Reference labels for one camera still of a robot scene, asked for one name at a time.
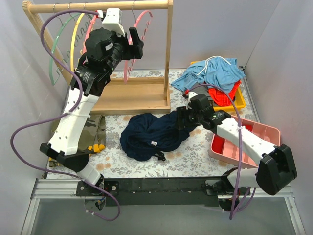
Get pink hanger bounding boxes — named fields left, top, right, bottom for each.
left=80, top=16, right=96, bottom=55
left=124, top=10, right=153, bottom=82

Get navy blue shorts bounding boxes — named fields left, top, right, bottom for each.
left=120, top=111, right=196, bottom=162

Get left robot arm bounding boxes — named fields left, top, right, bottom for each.
left=40, top=27, right=144, bottom=196

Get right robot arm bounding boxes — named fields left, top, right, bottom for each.
left=176, top=94, right=297, bottom=195

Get yellow hanger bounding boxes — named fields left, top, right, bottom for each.
left=70, top=13, right=86, bottom=72

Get light blue shorts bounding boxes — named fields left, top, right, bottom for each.
left=172, top=56, right=245, bottom=93

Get green hanger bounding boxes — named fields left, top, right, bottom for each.
left=48, top=11, right=93, bottom=86

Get camouflage shorts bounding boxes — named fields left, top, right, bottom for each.
left=47, top=114, right=107, bottom=168

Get grey garment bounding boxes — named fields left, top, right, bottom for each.
left=192, top=83, right=211, bottom=99

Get red knitted garment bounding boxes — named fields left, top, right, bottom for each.
left=183, top=80, right=242, bottom=107

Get red cloth in organizer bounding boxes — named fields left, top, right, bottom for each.
left=245, top=124, right=253, bottom=132
left=211, top=135, right=225, bottom=154

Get yellow plastic tray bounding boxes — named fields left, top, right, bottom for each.
left=190, top=61, right=246, bottom=111

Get pink divided organizer tray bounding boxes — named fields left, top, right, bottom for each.
left=209, top=118, right=281, bottom=168

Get wooden clothes rack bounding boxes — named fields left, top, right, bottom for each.
left=22, top=0, right=174, bottom=115

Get floral table mat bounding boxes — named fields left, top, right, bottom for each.
left=90, top=79, right=256, bottom=178

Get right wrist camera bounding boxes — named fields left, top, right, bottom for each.
left=186, top=91, right=198, bottom=109

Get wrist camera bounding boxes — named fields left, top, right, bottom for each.
left=186, top=91, right=198, bottom=109
left=102, top=8, right=126, bottom=37

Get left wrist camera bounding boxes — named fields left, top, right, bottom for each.
left=102, top=8, right=126, bottom=37

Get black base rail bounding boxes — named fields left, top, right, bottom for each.
left=75, top=176, right=255, bottom=212

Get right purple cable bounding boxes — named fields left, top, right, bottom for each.
left=191, top=84, right=256, bottom=220

